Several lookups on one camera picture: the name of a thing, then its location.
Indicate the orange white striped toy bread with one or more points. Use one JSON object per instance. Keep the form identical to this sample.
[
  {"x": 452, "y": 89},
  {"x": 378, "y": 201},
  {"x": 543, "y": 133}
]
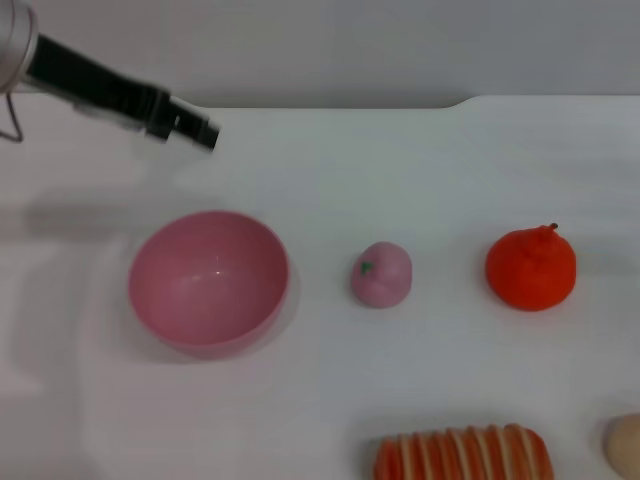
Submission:
[{"x": 465, "y": 457}]

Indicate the pink toy peach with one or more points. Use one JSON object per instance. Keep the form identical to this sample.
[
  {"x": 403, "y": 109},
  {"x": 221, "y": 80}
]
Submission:
[{"x": 382, "y": 275}]

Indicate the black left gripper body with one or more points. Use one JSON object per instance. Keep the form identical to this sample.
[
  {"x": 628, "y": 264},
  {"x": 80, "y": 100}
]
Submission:
[{"x": 95, "y": 82}]

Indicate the pink plastic bowl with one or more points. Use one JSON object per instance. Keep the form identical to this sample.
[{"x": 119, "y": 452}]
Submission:
[{"x": 209, "y": 285}]

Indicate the beige round toy bun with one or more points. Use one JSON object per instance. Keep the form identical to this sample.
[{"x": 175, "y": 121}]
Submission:
[{"x": 625, "y": 447}]

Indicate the orange toy tangerine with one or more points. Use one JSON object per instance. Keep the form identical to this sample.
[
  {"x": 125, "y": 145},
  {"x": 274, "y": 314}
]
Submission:
[{"x": 531, "y": 270}]

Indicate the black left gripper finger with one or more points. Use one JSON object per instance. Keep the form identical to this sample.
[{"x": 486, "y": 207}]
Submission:
[{"x": 195, "y": 127}]

